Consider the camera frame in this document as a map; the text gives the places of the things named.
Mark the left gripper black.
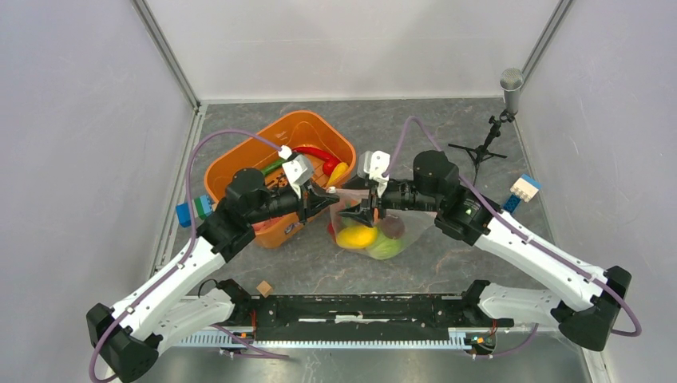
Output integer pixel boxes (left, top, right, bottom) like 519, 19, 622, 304
247, 178, 339, 224

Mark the yellow mango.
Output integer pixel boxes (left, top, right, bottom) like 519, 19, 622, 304
335, 225, 378, 250

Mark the dark purple plum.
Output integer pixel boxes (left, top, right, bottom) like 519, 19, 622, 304
378, 215, 406, 239

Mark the clear zip top bag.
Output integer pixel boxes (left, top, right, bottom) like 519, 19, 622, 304
327, 187, 435, 260

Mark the green round fruit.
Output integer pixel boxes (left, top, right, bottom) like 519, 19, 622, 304
366, 234, 404, 260

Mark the orange plastic tub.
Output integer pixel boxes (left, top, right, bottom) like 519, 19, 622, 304
204, 110, 357, 249

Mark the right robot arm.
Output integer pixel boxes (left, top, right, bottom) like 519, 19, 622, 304
341, 150, 631, 351

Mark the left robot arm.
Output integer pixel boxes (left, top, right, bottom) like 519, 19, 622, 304
86, 168, 339, 382

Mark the yellow chili pepper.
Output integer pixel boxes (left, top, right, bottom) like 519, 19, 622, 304
327, 162, 349, 188

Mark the red chili pepper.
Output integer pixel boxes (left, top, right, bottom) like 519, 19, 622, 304
294, 146, 340, 169

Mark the green cucumber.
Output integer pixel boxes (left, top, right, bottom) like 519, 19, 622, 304
261, 158, 286, 176

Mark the small wooden cube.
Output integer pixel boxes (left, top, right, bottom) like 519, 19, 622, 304
256, 280, 274, 298

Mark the blue green white block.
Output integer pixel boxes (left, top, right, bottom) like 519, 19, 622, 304
175, 195, 214, 227

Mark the orange yellow toy block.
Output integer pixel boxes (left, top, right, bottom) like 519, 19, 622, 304
502, 194, 522, 214

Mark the white blue toy block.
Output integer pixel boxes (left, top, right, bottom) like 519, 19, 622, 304
510, 174, 541, 203

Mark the microphone on tripod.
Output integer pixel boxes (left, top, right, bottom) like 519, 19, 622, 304
447, 68, 525, 184

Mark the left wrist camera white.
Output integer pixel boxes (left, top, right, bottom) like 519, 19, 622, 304
278, 145, 314, 198

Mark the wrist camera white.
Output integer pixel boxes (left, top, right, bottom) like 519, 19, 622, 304
357, 151, 390, 197
278, 145, 314, 198

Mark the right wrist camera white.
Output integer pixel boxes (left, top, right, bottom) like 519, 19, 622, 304
357, 151, 390, 197

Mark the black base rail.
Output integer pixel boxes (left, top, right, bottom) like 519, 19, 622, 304
220, 294, 514, 342

